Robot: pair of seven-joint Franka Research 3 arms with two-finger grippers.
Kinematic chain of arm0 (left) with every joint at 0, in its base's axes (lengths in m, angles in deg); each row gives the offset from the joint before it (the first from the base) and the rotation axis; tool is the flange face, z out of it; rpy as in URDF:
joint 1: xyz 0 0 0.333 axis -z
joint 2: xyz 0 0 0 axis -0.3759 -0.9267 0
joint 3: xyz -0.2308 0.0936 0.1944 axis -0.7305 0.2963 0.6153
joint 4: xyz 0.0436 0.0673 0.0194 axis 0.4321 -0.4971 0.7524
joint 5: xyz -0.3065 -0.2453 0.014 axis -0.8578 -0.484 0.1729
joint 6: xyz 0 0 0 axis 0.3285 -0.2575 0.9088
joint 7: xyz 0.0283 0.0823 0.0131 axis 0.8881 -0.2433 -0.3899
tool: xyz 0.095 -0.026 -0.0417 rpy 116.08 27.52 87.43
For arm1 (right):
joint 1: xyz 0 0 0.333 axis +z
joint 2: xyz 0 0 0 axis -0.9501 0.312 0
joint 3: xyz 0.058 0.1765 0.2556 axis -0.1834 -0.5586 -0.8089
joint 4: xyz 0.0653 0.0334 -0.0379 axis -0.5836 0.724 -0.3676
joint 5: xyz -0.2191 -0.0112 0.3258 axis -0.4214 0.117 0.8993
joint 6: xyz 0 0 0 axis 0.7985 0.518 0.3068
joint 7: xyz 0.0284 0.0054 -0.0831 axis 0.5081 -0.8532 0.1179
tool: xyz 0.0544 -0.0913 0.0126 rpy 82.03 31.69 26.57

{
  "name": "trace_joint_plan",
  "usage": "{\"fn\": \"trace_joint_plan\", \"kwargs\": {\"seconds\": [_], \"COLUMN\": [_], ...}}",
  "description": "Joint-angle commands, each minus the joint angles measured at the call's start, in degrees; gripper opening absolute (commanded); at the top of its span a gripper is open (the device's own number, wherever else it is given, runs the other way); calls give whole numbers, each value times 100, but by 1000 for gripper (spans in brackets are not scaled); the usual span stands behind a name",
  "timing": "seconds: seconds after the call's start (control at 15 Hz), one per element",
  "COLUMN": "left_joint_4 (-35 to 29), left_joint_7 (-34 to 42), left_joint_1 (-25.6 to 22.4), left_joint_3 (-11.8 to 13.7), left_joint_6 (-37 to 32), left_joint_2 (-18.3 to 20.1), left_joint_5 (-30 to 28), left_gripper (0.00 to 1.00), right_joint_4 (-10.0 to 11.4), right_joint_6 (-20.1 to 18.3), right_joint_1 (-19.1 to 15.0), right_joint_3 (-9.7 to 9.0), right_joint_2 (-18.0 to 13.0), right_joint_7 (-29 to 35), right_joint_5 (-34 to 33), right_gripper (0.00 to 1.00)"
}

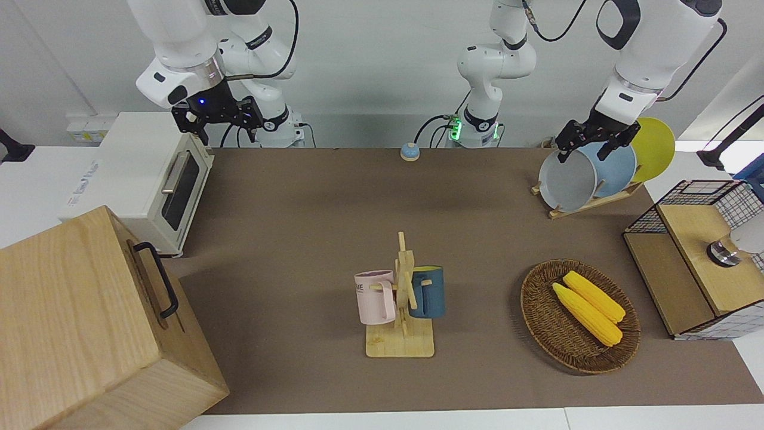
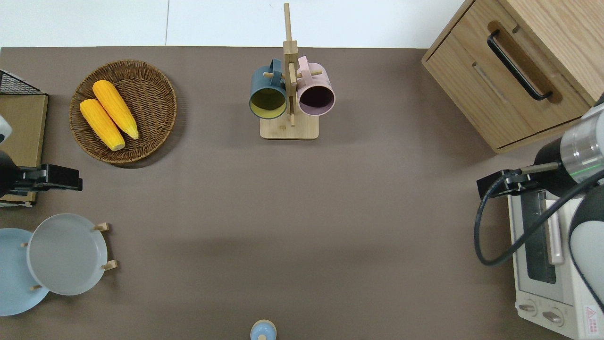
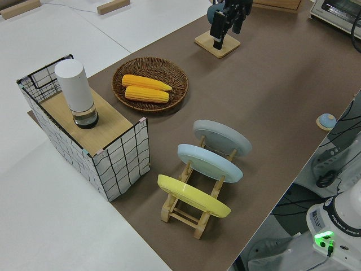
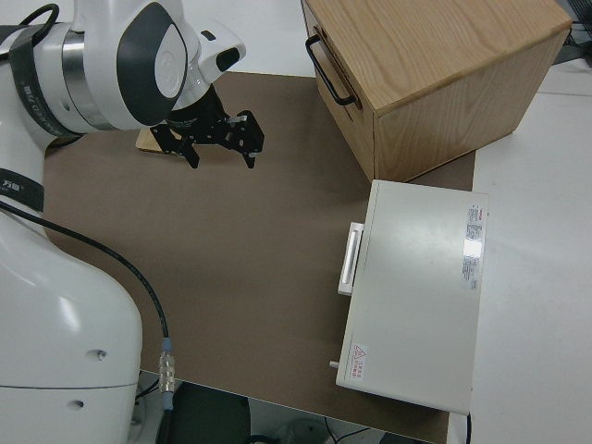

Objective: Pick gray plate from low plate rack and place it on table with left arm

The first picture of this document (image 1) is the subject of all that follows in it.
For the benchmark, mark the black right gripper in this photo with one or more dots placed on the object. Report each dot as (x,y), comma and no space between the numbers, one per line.
(215,98)

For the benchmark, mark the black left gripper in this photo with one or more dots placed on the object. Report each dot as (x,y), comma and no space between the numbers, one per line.
(606,128)

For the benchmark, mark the gray plate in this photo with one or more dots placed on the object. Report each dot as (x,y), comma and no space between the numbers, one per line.
(567,182)

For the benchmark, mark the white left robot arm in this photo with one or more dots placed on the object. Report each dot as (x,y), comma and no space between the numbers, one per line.
(650,42)

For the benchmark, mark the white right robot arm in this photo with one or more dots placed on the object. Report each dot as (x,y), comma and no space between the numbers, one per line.
(179,36)

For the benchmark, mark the light blue plate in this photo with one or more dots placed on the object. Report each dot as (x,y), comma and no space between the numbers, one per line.
(615,170)

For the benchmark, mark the low wooden plate rack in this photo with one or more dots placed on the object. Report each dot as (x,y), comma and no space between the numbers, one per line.
(588,205)

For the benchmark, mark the yellow plate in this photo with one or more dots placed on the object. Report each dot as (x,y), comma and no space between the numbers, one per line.
(653,149)

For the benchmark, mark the white toaster oven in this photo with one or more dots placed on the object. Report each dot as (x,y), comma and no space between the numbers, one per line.
(134,173)

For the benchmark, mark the wooden shelf board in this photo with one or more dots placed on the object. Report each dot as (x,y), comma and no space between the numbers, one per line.
(692,233)

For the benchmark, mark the yellow corn cob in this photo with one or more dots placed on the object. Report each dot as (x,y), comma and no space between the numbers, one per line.
(585,316)
(597,295)

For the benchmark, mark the brown wicker basket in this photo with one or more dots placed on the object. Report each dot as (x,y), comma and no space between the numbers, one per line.
(555,334)

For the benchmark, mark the dark blue mug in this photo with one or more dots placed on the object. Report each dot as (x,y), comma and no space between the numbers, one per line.
(430,295)

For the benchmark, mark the pink mug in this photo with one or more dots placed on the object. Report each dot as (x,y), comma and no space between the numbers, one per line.
(373,298)

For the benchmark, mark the large wooden box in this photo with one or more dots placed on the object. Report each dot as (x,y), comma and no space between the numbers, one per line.
(77,322)

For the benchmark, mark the wooden mug tree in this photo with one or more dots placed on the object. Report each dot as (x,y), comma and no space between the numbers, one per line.
(400,343)

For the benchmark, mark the black camera stand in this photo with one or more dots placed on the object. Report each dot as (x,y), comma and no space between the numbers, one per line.
(12,149)
(725,152)

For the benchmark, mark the white wall socket strip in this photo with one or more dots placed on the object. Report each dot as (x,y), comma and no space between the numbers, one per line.
(89,130)

